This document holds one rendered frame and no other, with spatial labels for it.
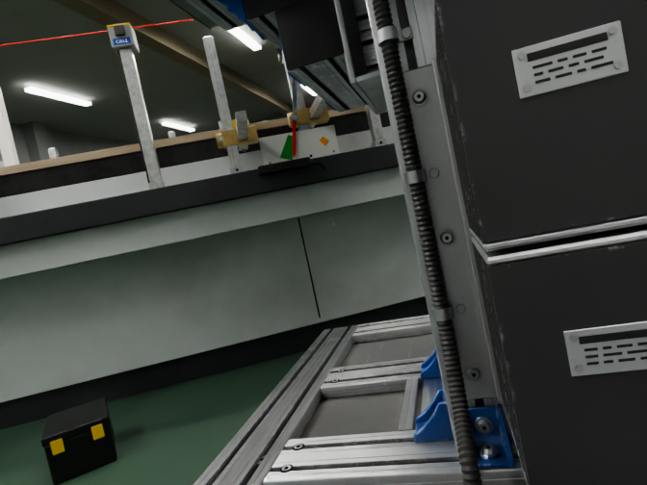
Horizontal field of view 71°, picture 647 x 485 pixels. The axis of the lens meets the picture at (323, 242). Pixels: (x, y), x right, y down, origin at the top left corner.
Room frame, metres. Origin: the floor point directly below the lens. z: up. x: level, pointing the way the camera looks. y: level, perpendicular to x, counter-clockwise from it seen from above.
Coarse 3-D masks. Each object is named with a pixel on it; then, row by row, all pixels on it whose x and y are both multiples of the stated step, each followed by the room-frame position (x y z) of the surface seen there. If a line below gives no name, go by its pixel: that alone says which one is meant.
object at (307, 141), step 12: (300, 132) 1.53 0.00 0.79; (312, 132) 1.54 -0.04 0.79; (324, 132) 1.54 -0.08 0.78; (264, 144) 1.51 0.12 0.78; (276, 144) 1.52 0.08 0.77; (300, 144) 1.53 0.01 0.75; (312, 144) 1.53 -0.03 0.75; (336, 144) 1.55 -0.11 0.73; (264, 156) 1.51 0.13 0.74; (276, 156) 1.51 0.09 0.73; (300, 156) 1.53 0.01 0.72; (312, 156) 1.53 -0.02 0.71
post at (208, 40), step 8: (208, 40) 1.50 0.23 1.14; (208, 48) 1.50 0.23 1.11; (208, 56) 1.50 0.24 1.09; (216, 56) 1.50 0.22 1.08; (208, 64) 1.50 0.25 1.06; (216, 64) 1.50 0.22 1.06; (216, 72) 1.50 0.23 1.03; (216, 80) 1.50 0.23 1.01; (216, 88) 1.50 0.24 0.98; (216, 96) 1.50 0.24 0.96; (224, 96) 1.50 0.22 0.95; (224, 104) 1.50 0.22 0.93; (224, 112) 1.50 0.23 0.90; (224, 120) 1.50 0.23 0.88; (224, 128) 1.50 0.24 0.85; (232, 128) 1.50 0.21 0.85; (232, 152) 1.50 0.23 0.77; (232, 160) 1.50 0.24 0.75; (240, 160) 1.50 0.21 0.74
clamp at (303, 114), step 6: (306, 108) 1.54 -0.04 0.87; (288, 114) 1.54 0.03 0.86; (300, 114) 1.53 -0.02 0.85; (306, 114) 1.53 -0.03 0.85; (324, 114) 1.54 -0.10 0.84; (288, 120) 1.56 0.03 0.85; (300, 120) 1.53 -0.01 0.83; (306, 120) 1.53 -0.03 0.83; (312, 120) 1.54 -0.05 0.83; (318, 120) 1.54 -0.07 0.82; (324, 120) 1.55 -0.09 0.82
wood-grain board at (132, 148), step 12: (360, 108) 1.78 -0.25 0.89; (276, 120) 1.73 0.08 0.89; (204, 132) 1.69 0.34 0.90; (216, 132) 1.70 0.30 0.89; (132, 144) 1.65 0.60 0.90; (156, 144) 1.66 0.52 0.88; (168, 144) 1.67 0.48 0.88; (72, 156) 1.62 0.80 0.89; (84, 156) 1.62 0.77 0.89; (96, 156) 1.63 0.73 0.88; (108, 156) 1.63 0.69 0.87; (0, 168) 1.58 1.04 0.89; (12, 168) 1.58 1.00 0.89; (24, 168) 1.59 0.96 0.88; (36, 168) 1.60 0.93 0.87
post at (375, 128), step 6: (366, 108) 1.60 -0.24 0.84; (372, 114) 1.58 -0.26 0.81; (372, 120) 1.58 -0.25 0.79; (378, 120) 1.58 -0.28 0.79; (372, 126) 1.58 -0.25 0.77; (378, 126) 1.58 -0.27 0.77; (372, 132) 1.59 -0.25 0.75; (378, 132) 1.58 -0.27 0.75; (372, 138) 1.60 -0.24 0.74; (378, 138) 1.58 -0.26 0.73
